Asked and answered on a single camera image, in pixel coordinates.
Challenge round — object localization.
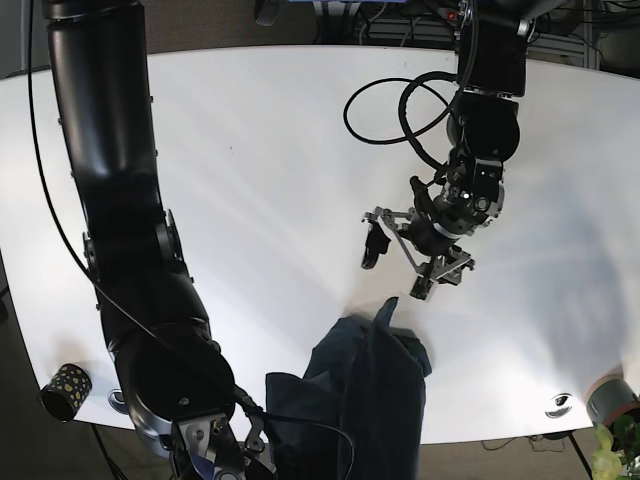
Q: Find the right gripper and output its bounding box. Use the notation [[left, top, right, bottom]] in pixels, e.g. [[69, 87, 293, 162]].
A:
[[170, 413, 277, 479]]

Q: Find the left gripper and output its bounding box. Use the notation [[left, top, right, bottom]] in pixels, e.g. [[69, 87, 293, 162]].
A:
[[361, 207, 476, 300]]

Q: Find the navy blue T-shirt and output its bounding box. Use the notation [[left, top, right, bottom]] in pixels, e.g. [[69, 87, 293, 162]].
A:
[[265, 297, 432, 479]]

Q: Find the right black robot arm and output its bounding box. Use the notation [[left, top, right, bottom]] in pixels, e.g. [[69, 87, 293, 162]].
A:
[[43, 1, 272, 479]]

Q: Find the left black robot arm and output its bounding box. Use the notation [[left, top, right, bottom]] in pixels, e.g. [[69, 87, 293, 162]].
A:
[[361, 1, 535, 300]]

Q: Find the left metal table grommet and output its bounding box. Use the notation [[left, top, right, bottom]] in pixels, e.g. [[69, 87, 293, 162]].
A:
[[107, 389, 128, 415]]

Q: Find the metal table grommet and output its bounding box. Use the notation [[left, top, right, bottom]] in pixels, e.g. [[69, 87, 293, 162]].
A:
[[544, 393, 574, 420], [107, 389, 128, 415]]

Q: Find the black floral cup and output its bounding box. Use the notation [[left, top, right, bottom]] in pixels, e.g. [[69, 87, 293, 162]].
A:
[[39, 363, 93, 423]]

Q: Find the right metal table grommet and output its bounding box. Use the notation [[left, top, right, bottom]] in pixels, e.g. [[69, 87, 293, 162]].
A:
[[544, 393, 574, 420]]

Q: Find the grey plant pot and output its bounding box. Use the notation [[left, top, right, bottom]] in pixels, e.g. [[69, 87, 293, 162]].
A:
[[585, 375, 639, 427]]

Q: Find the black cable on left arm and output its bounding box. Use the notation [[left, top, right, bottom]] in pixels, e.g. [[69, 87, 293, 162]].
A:
[[342, 72, 463, 181]]

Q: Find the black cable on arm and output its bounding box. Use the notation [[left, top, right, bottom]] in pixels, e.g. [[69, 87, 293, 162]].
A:
[[342, 72, 463, 181], [26, 0, 355, 480]]

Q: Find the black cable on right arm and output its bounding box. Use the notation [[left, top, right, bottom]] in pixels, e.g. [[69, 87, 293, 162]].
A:
[[26, 0, 355, 480]]

